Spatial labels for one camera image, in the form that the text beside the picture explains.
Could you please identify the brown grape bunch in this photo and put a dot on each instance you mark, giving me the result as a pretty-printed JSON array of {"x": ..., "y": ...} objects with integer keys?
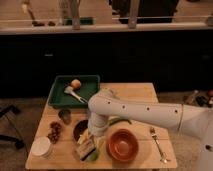
[{"x": 54, "y": 134}]

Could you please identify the green plastic tray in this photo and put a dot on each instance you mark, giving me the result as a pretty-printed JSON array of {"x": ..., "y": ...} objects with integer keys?
[{"x": 90, "y": 85}]

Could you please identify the silver metal fork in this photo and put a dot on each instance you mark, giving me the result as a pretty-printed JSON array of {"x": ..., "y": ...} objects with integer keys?
[{"x": 163, "y": 156}]

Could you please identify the orange round fruit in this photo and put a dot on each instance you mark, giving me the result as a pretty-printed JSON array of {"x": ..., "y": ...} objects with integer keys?
[{"x": 75, "y": 84}]

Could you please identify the green round object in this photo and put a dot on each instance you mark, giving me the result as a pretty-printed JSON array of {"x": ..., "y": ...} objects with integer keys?
[{"x": 93, "y": 156}]

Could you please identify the green vegetable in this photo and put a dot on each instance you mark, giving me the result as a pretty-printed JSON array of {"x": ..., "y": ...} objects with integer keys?
[{"x": 117, "y": 120}]

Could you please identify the orange red bowl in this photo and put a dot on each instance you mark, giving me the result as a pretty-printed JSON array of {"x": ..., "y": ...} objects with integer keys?
[{"x": 122, "y": 145}]

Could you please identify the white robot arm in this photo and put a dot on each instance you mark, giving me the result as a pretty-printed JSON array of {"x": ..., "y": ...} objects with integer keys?
[{"x": 190, "y": 120}]

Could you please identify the dark brown bowl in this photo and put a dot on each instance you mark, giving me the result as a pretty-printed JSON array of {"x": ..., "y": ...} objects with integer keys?
[{"x": 79, "y": 129}]

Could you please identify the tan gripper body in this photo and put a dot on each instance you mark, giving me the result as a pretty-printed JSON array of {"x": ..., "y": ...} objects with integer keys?
[{"x": 85, "y": 149}]

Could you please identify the small dark plastic cup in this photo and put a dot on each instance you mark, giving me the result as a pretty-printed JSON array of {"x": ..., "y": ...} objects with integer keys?
[{"x": 65, "y": 116}]

